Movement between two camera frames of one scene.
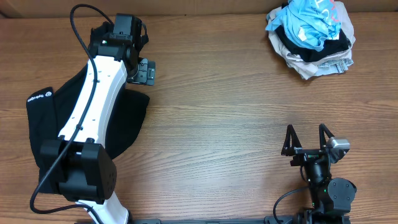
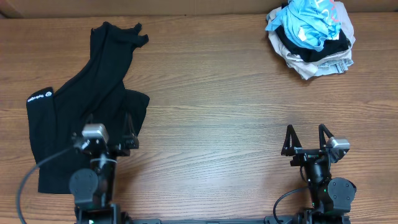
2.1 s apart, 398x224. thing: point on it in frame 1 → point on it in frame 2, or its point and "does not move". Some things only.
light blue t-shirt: x=308 y=22 does not move
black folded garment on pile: x=329 y=48 does not move
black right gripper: x=305 y=154 does not move
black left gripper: x=144 y=73 → x=116 y=147
